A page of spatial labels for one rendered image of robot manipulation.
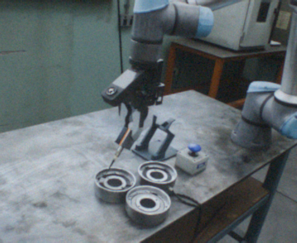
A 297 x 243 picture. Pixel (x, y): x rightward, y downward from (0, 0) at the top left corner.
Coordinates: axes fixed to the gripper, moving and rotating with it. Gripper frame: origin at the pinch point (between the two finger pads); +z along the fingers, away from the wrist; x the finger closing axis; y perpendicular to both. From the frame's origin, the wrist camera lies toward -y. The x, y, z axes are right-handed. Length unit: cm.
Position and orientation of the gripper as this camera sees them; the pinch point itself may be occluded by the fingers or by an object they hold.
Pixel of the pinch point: (128, 135)
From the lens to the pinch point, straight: 86.0
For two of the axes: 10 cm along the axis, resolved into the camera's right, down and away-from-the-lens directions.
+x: -7.0, -3.8, 6.0
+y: 7.0, -2.1, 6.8
